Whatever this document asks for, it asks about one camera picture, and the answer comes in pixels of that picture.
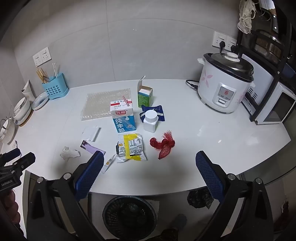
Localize person's grey slipper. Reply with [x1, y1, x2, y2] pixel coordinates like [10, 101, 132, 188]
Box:
[171, 214, 188, 229]

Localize green white cardboard box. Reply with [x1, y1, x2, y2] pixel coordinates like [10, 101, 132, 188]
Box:
[137, 76, 153, 109]

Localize white microwave oven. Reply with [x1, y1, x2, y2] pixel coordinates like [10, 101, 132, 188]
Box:
[240, 54, 296, 125]

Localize steel pot with glass lid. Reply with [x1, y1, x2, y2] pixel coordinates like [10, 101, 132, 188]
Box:
[253, 29, 285, 65]

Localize white tissue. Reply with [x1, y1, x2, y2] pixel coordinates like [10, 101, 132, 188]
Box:
[60, 146, 80, 161]

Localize dark blue pot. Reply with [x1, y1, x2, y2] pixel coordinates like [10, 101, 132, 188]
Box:
[284, 62, 296, 77]

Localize black handled knife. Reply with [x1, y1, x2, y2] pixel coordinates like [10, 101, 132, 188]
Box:
[259, 0, 279, 35]

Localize round wooden board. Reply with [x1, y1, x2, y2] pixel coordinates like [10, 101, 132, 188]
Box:
[18, 108, 35, 127]

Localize blue plastic utensil holder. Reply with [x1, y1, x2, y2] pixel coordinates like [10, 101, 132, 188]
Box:
[42, 72, 69, 100]

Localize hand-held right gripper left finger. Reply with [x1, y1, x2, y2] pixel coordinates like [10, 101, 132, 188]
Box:
[26, 151, 105, 241]

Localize clear plastic bag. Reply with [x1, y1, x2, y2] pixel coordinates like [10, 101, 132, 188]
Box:
[83, 126, 101, 142]

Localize blue white milk carton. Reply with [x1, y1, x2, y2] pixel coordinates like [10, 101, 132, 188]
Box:
[109, 100, 136, 133]

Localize small white sachet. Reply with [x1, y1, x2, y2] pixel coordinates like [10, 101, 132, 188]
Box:
[100, 154, 116, 174]

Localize black power cable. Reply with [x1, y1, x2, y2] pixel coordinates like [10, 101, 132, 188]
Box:
[186, 79, 199, 90]

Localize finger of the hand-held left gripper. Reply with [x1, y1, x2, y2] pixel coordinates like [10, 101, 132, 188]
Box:
[0, 148, 21, 166]
[0, 152, 36, 176]

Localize purple packet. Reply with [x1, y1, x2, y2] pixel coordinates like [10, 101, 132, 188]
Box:
[80, 140, 105, 154]

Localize red mesh net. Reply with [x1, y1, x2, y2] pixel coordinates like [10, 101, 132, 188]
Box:
[149, 130, 175, 160]

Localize white ceramic vase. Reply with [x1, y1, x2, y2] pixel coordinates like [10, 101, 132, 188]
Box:
[22, 79, 36, 99]

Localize white plastic bottle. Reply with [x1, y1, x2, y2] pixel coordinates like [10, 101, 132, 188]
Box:
[143, 110, 159, 133]

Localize chopsticks and spoon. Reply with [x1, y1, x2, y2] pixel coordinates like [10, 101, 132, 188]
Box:
[36, 67, 50, 84]

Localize yellow snack packet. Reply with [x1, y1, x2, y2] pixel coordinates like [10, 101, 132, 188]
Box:
[116, 133, 147, 163]

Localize person's left hand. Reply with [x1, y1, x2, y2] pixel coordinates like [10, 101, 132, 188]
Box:
[0, 189, 25, 234]

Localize clear bubble wrap sheet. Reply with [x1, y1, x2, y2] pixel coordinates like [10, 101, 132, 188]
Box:
[80, 93, 132, 121]

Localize blue striped plate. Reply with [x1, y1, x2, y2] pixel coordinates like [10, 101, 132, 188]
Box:
[32, 91, 49, 110]

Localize dark blue wrapper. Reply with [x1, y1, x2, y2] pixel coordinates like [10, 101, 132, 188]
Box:
[139, 104, 166, 123]

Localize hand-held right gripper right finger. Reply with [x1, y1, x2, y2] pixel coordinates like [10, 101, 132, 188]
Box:
[195, 151, 275, 241]

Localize white floral rice cooker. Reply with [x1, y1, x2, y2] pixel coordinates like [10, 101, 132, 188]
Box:
[197, 52, 255, 114]

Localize black mesh waste basket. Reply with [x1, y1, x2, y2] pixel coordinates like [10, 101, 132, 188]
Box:
[102, 196, 157, 240]

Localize black metal rack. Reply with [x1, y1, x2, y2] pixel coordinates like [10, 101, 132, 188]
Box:
[236, 0, 296, 123]

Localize person's dark patterned trousers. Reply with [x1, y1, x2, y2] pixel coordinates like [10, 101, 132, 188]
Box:
[159, 228, 182, 241]

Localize white ceramic pot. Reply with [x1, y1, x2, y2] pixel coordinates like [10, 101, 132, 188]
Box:
[0, 117, 16, 144]

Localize hanging white mesh cloth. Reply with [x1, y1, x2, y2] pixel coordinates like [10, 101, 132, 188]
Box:
[238, 0, 257, 35]

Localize black plastic bag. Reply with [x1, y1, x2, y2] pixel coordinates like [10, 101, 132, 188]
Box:
[187, 189, 214, 209]

